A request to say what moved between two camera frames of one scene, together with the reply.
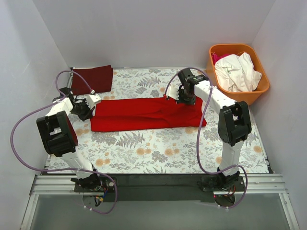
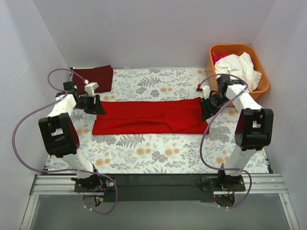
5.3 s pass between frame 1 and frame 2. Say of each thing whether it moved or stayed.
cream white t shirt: stayed
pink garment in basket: stayed
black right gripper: moved
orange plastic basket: stayed
